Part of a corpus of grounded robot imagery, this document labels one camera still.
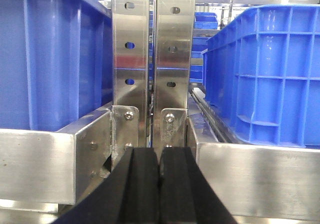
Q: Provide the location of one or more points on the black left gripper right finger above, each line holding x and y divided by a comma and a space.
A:
185, 195

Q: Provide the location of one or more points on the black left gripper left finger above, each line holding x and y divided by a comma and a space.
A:
129, 195

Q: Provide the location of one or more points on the large blue plastic bin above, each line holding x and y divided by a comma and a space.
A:
262, 75

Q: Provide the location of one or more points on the left blue bin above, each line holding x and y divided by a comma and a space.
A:
56, 62

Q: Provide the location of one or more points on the steel rack upright pair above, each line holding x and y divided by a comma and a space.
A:
152, 43

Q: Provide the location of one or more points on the stainless steel shelf rail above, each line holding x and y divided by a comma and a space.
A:
44, 174

